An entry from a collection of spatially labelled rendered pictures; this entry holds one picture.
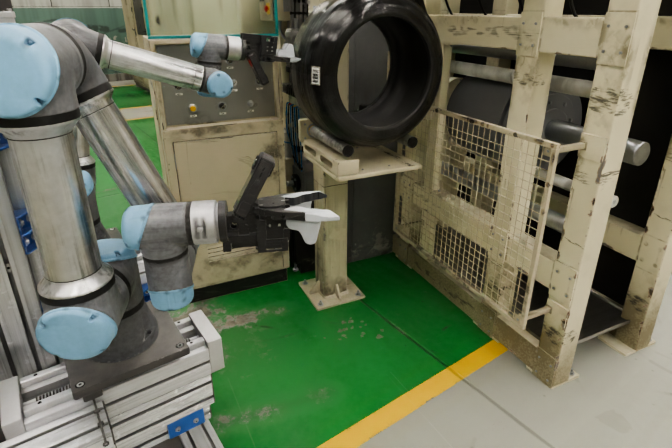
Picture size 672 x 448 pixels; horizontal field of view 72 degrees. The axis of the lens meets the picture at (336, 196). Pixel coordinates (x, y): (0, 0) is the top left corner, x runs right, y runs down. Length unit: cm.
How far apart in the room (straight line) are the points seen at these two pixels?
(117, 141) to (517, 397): 169
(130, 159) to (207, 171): 131
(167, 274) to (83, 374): 33
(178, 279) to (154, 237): 9
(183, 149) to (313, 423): 124
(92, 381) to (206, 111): 140
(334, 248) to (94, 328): 157
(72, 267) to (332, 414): 125
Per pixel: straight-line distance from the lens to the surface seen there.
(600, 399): 217
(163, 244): 81
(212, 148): 217
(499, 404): 200
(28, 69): 74
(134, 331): 107
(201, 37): 155
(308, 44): 165
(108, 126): 90
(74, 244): 84
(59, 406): 114
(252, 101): 222
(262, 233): 79
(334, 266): 233
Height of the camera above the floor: 138
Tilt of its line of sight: 22 degrees down
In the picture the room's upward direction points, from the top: straight up
